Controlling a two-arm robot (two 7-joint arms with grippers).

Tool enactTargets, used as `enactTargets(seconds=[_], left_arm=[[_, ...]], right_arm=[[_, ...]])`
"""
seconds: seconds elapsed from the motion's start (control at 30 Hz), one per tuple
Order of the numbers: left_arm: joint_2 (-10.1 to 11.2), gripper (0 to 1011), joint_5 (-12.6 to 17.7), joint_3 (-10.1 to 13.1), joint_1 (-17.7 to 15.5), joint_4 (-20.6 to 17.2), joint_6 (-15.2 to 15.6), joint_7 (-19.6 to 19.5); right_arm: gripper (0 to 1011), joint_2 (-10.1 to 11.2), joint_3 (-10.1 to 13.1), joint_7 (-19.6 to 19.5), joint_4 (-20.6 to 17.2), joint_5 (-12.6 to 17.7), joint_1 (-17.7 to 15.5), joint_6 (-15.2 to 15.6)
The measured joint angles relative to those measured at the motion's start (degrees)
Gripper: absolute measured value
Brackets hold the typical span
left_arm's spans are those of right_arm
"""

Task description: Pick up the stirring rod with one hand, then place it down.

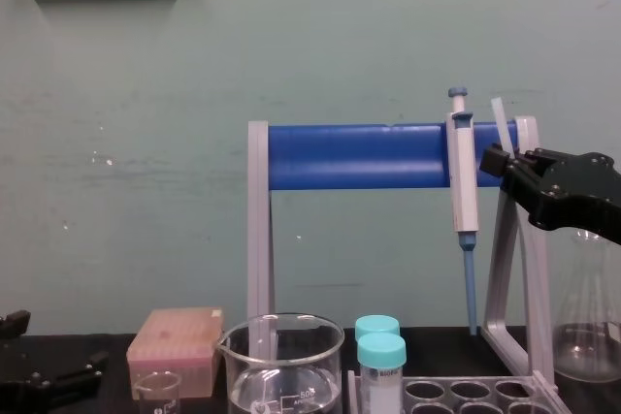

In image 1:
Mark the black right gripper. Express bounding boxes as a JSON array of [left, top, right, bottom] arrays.
[[479, 143, 621, 243]]

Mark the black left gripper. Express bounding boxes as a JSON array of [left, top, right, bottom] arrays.
[[0, 309, 111, 414]]

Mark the clear glass stirring rod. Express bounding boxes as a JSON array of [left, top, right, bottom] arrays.
[[489, 96, 523, 159]]

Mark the small glass beaker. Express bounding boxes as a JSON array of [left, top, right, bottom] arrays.
[[132, 370, 183, 414]]

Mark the pink pipette tip box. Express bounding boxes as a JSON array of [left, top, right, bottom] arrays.
[[126, 306, 226, 399]]

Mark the blue and grey pipette stand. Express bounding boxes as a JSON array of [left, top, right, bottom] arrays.
[[246, 115, 557, 389]]

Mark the glass conical flask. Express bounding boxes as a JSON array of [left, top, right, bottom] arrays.
[[551, 228, 621, 385]]

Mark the teal capped sample tube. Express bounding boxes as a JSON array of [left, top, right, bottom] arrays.
[[356, 333, 408, 414], [354, 314, 402, 343]]

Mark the large glass beaker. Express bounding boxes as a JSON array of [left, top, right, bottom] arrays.
[[214, 312, 346, 414]]

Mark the grey tube rack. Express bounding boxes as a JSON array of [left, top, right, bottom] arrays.
[[345, 368, 572, 414]]

